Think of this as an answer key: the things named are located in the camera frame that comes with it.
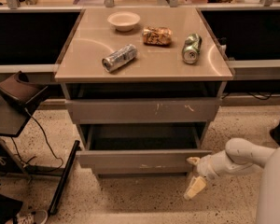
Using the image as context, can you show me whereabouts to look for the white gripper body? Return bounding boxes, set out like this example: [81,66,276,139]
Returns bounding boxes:
[196,151,232,180]

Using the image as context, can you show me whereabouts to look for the grey drawer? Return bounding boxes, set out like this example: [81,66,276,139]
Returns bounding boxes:
[65,98,221,124]
[77,123,210,176]

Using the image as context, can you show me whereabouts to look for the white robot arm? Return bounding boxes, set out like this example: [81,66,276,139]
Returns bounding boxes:
[184,138,280,224]

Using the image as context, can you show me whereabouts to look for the grey drawer cabinet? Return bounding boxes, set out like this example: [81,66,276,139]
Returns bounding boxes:
[54,7,234,180]

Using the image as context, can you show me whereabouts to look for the crushed green can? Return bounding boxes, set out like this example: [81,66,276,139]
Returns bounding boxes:
[182,34,202,64]

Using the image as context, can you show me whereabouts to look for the silver soda can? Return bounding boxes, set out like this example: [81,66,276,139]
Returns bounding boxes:
[102,44,137,73]

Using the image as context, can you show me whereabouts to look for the crushed brown can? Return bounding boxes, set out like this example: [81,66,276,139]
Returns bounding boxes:
[142,26,173,46]

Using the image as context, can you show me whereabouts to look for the black floor bar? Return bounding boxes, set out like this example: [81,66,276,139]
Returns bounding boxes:
[48,140,80,216]

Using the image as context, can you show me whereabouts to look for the white bowl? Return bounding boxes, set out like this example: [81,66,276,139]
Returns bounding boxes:
[107,11,140,32]

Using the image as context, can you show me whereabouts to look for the white sneaker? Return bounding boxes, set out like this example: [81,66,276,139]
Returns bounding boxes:
[13,210,48,224]

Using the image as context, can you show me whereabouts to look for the dark side stand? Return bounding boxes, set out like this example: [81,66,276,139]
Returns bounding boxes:
[0,71,49,175]

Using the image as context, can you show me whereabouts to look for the black cable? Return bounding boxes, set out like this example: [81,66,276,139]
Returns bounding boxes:
[10,109,64,175]

